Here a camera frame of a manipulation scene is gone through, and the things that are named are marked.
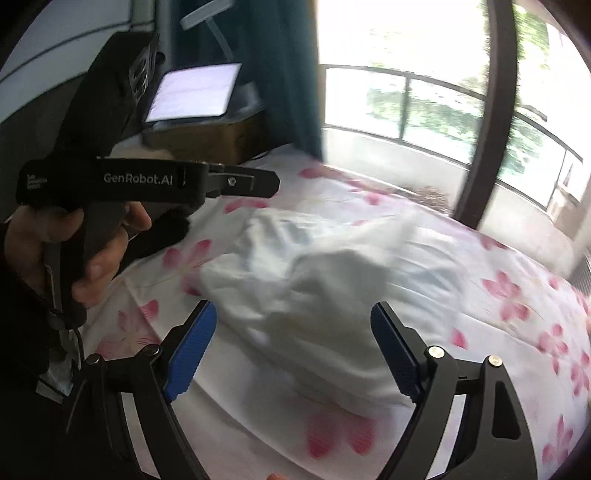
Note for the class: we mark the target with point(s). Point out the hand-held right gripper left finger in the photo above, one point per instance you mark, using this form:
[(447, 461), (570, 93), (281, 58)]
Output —
[(194, 350)]

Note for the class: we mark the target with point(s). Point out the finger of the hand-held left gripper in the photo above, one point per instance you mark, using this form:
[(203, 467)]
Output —
[(166, 228), (244, 182)]

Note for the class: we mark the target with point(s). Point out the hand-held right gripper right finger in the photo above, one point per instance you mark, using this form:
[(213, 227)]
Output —
[(392, 350)]

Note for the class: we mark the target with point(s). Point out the white shirt with dark collar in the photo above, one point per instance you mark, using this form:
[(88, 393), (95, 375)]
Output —
[(332, 295)]

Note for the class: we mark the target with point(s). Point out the person's left hand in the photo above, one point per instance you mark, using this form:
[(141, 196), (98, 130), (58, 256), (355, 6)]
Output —
[(106, 263)]

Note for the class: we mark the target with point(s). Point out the person's right hand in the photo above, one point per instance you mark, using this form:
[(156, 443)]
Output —
[(277, 477)]

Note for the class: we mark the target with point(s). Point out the wooden nightstand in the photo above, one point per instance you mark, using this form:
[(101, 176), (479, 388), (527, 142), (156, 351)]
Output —
[(203, 141)]

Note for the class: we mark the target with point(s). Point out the pink floral bed sheet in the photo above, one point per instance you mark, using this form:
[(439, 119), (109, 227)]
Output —
[(485, 323)]

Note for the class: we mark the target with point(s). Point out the tablet with lit screen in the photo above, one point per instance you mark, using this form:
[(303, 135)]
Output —
[(194, 92)]

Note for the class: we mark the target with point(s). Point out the dark teal curtain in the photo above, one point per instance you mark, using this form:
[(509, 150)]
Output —
[(277, 69)]

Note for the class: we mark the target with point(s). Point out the white desk lamp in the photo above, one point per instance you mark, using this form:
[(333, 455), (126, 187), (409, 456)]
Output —
[(207, 18)]

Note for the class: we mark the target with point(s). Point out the dried plant bundle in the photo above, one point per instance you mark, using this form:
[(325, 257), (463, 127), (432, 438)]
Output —
[(434, 198)]

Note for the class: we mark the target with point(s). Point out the black balcony railing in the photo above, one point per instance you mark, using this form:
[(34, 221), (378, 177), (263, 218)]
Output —
[(406, 106)]

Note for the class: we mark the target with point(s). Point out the white balcony appliance unit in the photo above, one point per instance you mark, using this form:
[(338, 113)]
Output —
[(563, 189)]

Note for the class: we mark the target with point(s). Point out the dark door frame post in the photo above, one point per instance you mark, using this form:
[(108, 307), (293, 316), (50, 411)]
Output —
[(489, 115)]

